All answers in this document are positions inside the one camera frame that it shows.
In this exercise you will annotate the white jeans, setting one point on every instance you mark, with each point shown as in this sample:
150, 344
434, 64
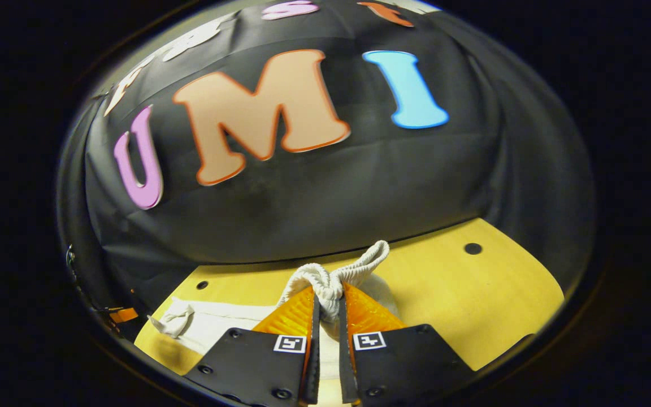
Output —
218, 325

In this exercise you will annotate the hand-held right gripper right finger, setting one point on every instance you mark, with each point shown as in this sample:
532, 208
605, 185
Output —
345, 367

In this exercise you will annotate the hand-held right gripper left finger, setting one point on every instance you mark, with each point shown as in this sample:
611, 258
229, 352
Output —
311, 373

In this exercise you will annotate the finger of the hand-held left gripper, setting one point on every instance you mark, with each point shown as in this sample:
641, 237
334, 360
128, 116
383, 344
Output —
124, 315

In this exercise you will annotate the black backdrop cloth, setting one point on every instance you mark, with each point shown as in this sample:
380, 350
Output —
359, 186

